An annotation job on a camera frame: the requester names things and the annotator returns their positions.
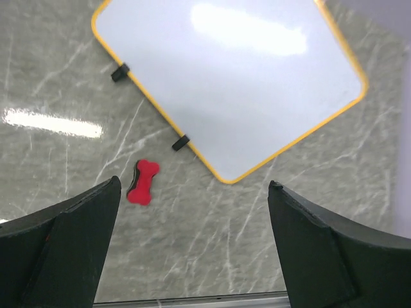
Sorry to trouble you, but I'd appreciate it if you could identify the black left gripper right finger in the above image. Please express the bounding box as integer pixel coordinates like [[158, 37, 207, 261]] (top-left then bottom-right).
[[268, 181, 410, 307]]

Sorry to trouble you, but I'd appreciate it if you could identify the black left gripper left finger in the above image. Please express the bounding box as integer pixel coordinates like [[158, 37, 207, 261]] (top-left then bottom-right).
[[1, 176, 121, 307]]

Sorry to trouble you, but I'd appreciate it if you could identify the red bone shaped eraser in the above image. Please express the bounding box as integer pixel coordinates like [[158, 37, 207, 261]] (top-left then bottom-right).
[[126, 159, 160, 206]]

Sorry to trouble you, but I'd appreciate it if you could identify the yellow framed whiteboard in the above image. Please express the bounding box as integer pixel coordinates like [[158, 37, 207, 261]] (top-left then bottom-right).
[[91, 1, 369, 184]]

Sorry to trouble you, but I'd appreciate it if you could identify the aluminium mounting rail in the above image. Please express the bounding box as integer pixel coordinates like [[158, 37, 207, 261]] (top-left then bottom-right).
[[93, 291, 291, 308]]

